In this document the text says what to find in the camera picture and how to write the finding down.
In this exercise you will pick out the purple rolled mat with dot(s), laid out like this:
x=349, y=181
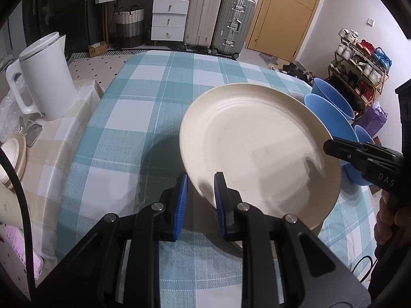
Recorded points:
x=373, y=119

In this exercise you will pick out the white drawer cabinet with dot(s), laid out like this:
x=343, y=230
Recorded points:
x=169, y=20

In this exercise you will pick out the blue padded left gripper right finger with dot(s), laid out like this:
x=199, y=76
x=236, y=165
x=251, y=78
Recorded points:
x=226, y=200

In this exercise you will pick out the right hand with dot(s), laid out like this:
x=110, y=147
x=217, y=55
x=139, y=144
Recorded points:
x=385, y=220

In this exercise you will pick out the woven laundry basket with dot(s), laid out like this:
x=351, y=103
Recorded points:
x=129, y=27

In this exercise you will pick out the patterned rug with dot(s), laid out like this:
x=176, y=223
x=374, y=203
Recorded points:
x=107, y=65

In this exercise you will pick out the metal phone stand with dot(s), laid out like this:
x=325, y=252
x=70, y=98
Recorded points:
x=30, y=130

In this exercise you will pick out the shoe rack with shoes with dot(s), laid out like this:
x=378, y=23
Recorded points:
x=361, y=67

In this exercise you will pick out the beige suitcase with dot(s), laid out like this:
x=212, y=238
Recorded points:
x=200, y=23

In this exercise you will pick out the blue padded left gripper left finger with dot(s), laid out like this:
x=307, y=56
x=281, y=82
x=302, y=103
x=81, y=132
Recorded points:
x=178, y=206

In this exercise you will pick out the cream cup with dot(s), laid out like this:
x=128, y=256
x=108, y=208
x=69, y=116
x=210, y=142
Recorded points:
x=10, y=213

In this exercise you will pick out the silver grey suitcase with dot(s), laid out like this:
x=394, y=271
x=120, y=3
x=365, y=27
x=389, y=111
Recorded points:
x=232, y=26

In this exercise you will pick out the white electric kettle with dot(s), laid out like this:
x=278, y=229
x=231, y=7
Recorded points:
x=45, y=73

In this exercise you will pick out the beige plaid tablecloth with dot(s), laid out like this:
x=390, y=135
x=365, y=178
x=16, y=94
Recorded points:
x=47, y=166

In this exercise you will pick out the cream plate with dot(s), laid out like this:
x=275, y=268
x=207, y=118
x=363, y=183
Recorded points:
x=315, y=230
x=269, y=147

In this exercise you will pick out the wall light switch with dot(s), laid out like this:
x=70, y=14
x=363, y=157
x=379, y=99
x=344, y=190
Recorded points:
x=370, y=22

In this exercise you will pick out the cardboard box on floor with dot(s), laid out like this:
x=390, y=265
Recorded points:
x=97, y=49

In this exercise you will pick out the cream plate on table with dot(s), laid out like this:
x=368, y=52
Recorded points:
x=315, y=230

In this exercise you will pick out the yellow wooden door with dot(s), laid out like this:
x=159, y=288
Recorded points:
x=279, y=27

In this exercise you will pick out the stacked cream bowls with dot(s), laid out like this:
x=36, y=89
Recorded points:
x=15, y=150

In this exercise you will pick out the teal plaid tablecloth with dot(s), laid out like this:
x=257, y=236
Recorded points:
x=129, y=153

